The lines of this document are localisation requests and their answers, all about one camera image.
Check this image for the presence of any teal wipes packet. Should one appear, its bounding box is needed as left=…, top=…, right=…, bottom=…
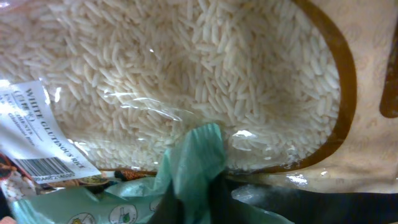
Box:
left=11, top=124, right=289, bottom=224

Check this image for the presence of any glutinous rice bag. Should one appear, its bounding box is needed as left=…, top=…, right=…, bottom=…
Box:
left=1, top=1, right=397, bottom=194

